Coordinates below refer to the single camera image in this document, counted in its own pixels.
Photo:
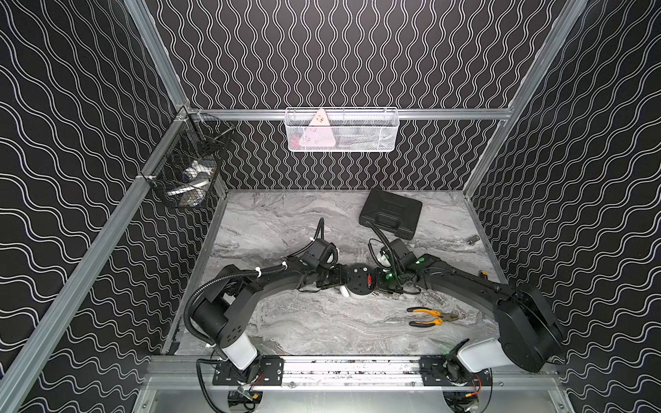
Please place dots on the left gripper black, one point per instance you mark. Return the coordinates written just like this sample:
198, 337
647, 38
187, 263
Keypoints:
330, 276

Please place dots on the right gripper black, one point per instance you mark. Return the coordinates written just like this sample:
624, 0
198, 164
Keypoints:
379, 285

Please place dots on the white twin-bell alarm clock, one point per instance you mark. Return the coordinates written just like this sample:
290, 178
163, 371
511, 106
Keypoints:
357, 285

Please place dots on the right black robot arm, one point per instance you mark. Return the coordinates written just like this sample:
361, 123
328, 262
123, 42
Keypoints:
529, 332

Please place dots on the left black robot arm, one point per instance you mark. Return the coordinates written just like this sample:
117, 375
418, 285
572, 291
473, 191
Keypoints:
219, 311

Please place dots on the black plastic tool case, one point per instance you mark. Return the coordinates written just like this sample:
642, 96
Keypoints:
392, 213

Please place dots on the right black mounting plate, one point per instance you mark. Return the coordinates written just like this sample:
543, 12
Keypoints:
437, 371

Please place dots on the black mounting plate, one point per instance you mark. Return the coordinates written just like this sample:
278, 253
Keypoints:
249, 371
437, 371

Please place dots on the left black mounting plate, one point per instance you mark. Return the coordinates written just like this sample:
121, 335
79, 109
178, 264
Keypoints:
249, 371

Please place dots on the pink triangle card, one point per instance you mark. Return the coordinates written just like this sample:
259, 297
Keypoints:
318, 135

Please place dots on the white items in black basket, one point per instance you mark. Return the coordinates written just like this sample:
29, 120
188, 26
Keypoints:
196, 182

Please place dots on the yellow-handled pliers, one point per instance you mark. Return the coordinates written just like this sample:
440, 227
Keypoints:
435, 317

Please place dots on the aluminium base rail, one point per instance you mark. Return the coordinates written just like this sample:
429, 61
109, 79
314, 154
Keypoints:
344, 373

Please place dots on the white wire mesh basket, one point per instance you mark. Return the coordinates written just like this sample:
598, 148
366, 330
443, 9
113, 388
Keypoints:
356, 129

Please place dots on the black wire mesh basket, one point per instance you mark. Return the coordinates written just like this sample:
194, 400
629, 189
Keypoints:
201, 137

